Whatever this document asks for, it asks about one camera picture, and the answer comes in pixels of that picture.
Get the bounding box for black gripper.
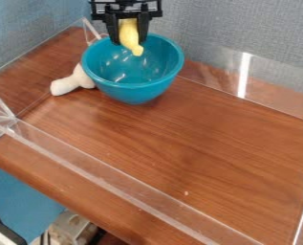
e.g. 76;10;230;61
88;0;162;45

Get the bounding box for yellow toy banana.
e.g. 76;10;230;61
118;18;142;56

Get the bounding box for toy mushroom, brown cap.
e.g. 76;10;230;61
49;64;94;96

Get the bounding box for blue bowl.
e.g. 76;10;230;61
80;33;184;104

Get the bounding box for grey box under table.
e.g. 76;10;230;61
38;210;98;245

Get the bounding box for clear acrylic barrier frame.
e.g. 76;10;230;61
0;19;303;245

